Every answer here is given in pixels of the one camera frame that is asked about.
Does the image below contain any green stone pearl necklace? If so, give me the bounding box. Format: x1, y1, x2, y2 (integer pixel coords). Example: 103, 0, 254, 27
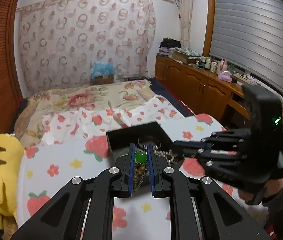
131, 139, 179, 193

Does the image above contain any black jewelry box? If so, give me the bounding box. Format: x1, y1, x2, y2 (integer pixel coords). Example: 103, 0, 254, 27
106, 122, 175, 164

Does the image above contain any right hand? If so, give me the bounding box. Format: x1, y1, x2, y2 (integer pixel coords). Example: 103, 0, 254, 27
238, 178, 283, 201

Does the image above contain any wooden side cabinet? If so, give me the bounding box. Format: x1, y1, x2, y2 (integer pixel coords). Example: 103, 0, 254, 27
154, 55, 283, 140

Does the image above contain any strawberry flower print cloth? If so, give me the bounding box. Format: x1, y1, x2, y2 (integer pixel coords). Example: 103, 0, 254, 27
16, 96, 269, 240

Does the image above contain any pink toy figure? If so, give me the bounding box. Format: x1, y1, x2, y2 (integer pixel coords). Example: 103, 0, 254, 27
217, 59, 232, 83

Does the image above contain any white power strip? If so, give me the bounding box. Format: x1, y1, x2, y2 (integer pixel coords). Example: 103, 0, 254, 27
233, 71, 255, 85

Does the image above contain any cardboard box on cabinet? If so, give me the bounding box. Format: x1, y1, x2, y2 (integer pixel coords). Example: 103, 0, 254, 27
172, 50, 201, 64

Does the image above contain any yellow plush toy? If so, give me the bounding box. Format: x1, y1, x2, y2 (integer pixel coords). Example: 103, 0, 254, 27
0, 134, 25, 230

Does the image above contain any folded clothes stack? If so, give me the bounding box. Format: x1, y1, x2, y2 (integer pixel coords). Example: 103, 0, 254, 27
157, 38, 181, 57

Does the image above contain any floral bed quilt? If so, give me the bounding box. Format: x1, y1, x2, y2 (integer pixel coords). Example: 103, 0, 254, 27
14, 80, 155, 148

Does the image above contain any blue tissue cardboard box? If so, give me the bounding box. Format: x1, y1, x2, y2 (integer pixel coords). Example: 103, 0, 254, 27
91, 62, 115, 85

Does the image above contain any grey window blind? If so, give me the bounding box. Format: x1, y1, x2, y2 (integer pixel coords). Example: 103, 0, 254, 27
209, 0, 283, 95

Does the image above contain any tied cream curtain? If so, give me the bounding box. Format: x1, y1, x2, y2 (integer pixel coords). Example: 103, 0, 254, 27
179, 0, 193, 49

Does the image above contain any circle pattern sheer curtain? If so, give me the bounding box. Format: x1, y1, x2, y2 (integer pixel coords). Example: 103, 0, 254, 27
18, 0, 156, 94

